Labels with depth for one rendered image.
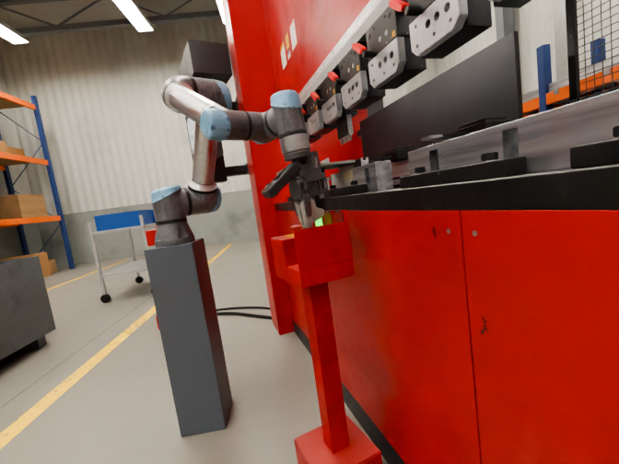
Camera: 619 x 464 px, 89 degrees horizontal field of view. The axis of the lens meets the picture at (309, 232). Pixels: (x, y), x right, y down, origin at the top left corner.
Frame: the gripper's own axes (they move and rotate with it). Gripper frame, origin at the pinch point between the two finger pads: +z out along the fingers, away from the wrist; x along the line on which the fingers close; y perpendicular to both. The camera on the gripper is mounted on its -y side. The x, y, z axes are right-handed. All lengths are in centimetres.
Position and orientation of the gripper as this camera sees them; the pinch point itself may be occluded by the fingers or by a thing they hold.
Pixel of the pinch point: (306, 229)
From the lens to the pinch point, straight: 84.0
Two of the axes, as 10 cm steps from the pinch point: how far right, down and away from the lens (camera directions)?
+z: 2.2, 9.7, 1.4
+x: -4.3, -0.4, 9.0
